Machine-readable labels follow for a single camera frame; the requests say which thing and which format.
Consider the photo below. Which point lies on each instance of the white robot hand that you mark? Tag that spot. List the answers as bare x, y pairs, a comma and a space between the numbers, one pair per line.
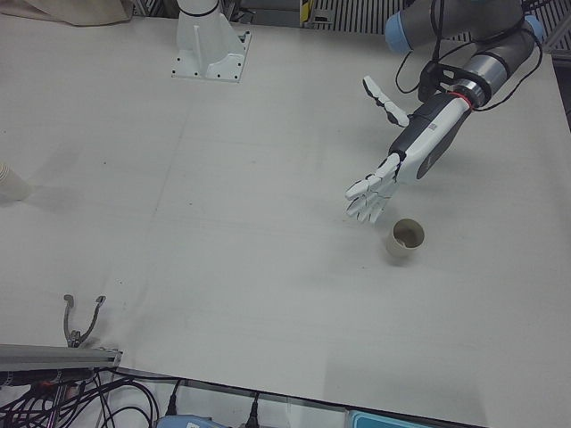
424, 134

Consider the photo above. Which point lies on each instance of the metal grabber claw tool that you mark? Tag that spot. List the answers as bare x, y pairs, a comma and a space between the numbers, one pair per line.
69, 298

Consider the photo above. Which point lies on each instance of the aluminium profile post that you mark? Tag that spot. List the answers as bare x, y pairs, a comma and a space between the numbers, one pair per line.
53, 355

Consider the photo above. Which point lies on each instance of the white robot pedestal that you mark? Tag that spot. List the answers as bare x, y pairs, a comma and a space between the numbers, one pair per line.
209, 40

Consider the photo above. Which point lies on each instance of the light blue plastic bin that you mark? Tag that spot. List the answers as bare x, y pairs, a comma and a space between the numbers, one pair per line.
388, 421

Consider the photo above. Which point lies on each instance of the white paper cups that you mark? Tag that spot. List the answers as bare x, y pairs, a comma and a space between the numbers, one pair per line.
13, 187

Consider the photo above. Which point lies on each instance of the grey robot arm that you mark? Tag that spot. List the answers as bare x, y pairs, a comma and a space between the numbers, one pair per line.
490, 67

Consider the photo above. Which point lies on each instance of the beige paper cup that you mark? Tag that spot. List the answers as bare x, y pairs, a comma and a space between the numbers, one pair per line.
401, 255

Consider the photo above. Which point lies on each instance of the yellow black warning label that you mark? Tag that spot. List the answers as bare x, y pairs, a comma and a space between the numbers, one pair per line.
305, 10

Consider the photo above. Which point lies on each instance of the ribbed metal frame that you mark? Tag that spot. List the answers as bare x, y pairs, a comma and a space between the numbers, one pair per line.
348, 13

